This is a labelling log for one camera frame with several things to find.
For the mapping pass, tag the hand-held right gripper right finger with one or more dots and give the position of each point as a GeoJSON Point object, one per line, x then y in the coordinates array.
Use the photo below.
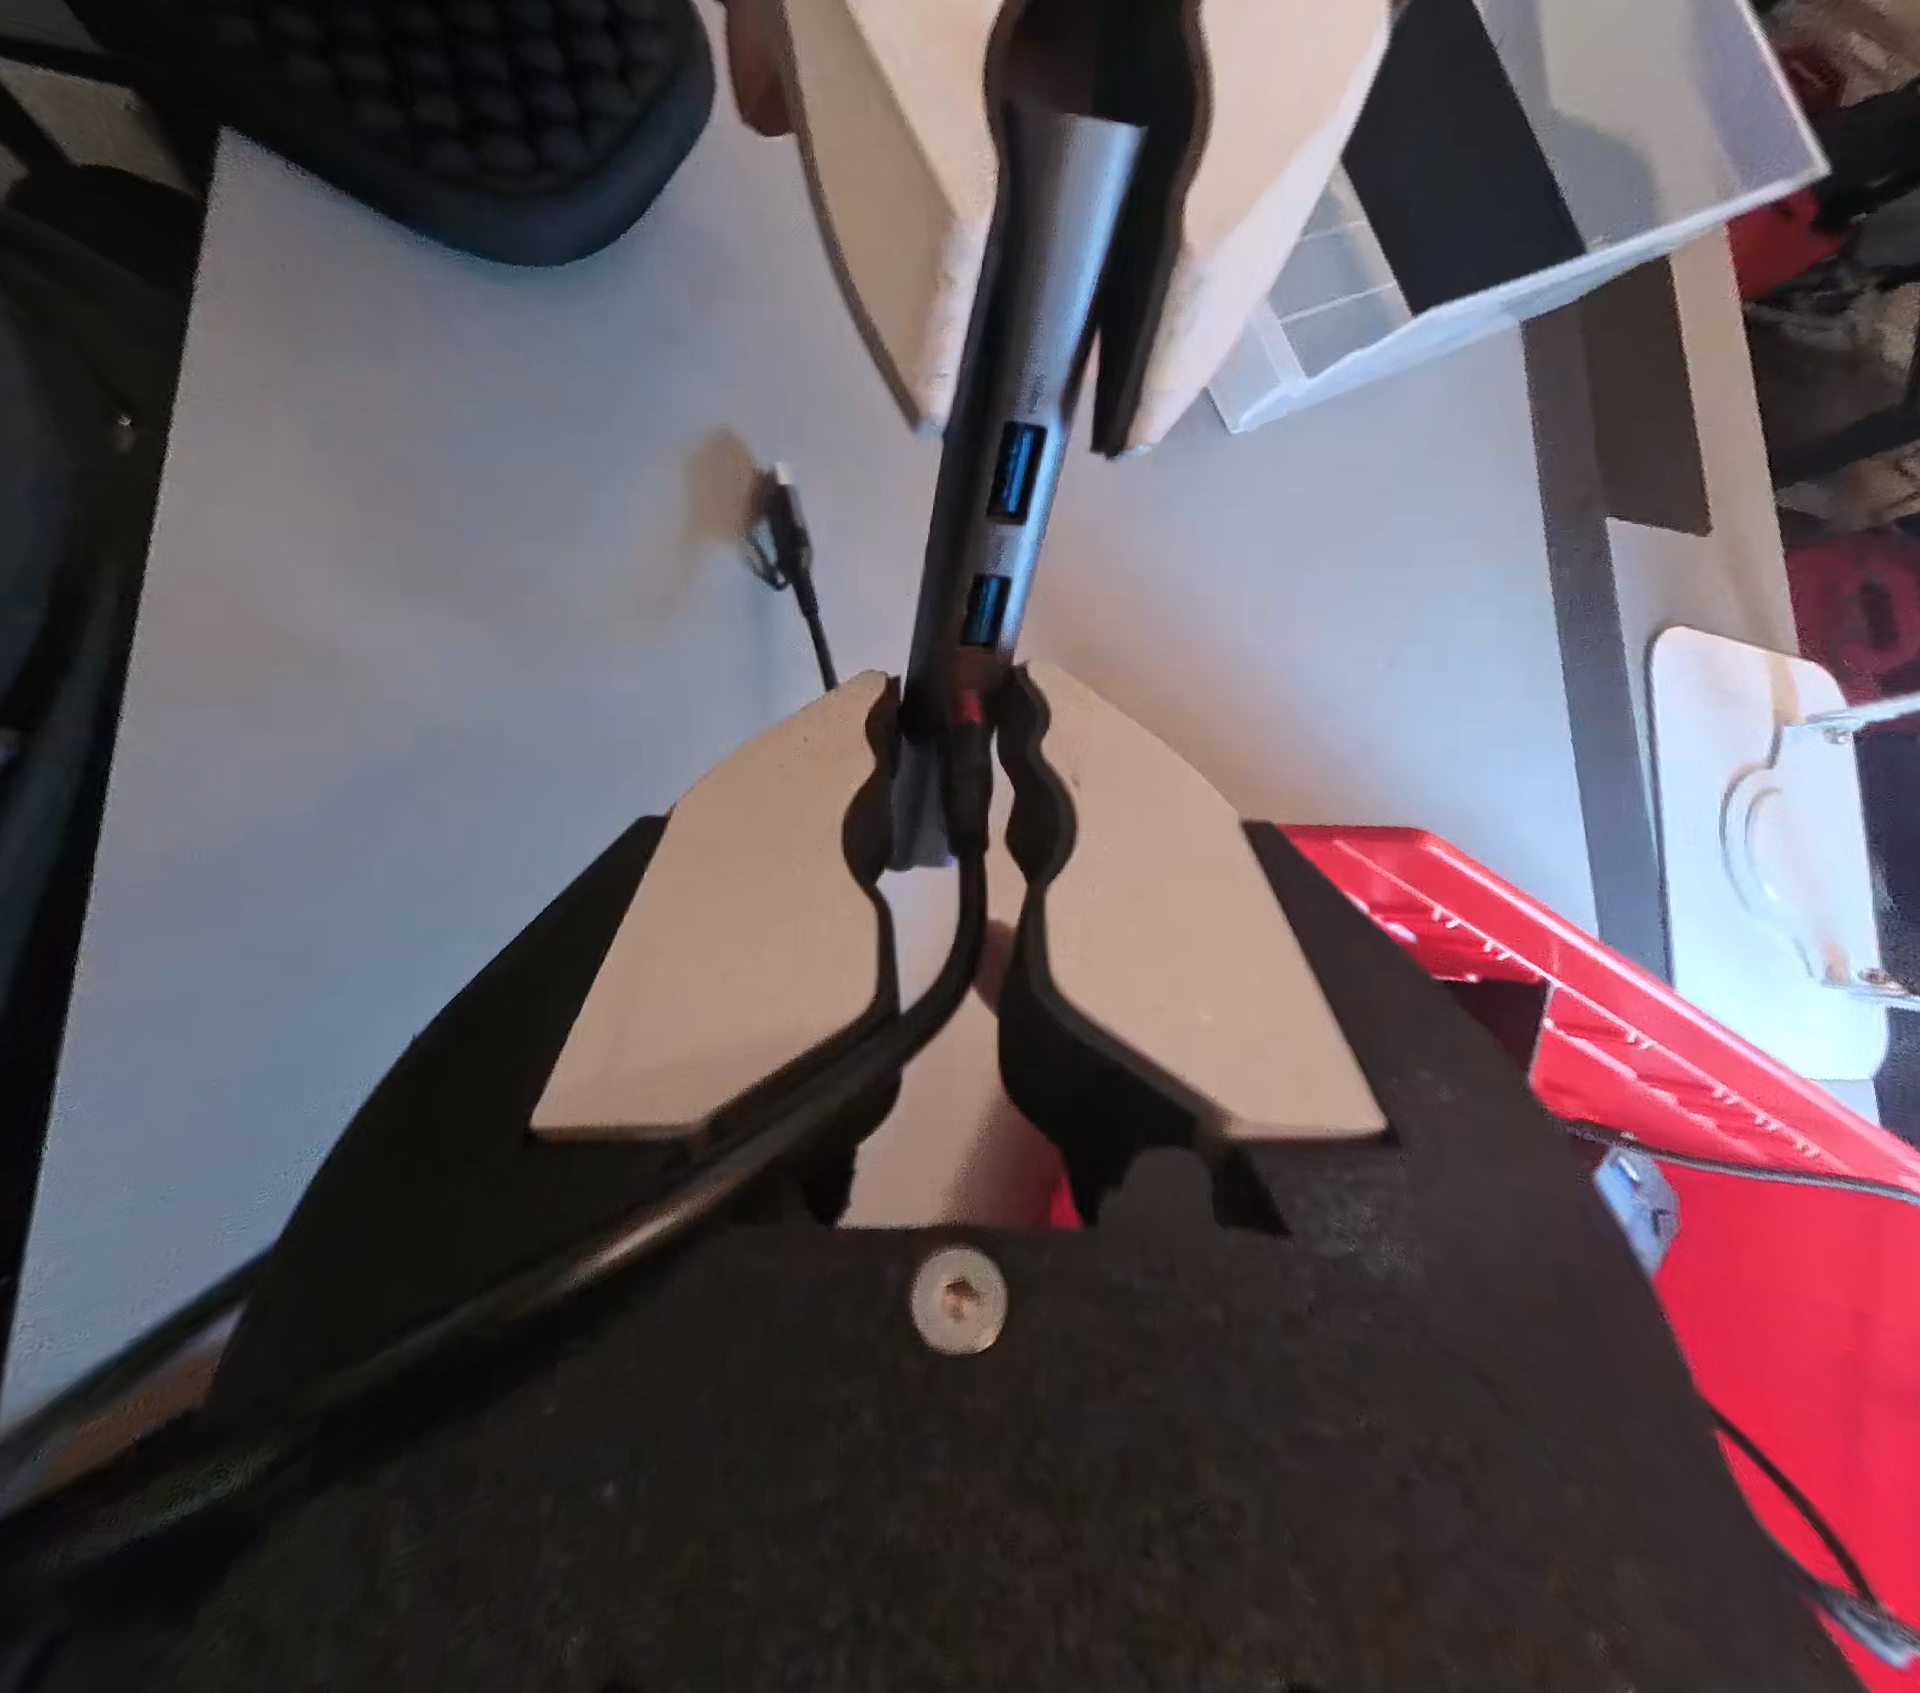
{"type": "Point", "coordinates": [1184, 974]}

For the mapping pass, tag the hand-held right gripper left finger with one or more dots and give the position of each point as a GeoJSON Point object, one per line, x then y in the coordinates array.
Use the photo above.
{"type": "Point", "coordinates": [720, 944]}

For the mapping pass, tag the grey usb hub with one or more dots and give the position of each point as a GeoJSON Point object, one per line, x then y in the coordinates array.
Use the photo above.
{"type": "Point", "coordinates": [1020, 268]}

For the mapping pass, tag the clear plastic bin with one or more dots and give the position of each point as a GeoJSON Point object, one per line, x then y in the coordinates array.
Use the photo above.
{"type": "Point", "coordinates": [1634, 43]}

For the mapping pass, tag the red plastic bin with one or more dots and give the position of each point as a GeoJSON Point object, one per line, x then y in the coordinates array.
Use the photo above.
{"type": "Point", "coordinates": [1770, 1303]}

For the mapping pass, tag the person's left hand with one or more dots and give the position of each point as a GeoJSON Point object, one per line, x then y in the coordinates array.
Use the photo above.
{"type": "Point", "coordinates": [763, 72]}

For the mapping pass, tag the person's right hand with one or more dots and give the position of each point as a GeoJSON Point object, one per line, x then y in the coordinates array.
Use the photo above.
{"type": "Point", "coordinates": [1003, 974]}

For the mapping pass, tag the black bin divider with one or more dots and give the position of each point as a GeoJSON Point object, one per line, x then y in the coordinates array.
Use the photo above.
{"type": "Point", "coordinates": [1462, 162]}

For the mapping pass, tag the black chair armrest pad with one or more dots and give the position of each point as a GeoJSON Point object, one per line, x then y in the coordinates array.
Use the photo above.
{"type": "Point", "coordinates": [404, 102]}

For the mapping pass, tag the white board stand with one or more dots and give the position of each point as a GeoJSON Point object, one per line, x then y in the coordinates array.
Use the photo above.
{"type": "Point", "coordinates": [1694, 823]}

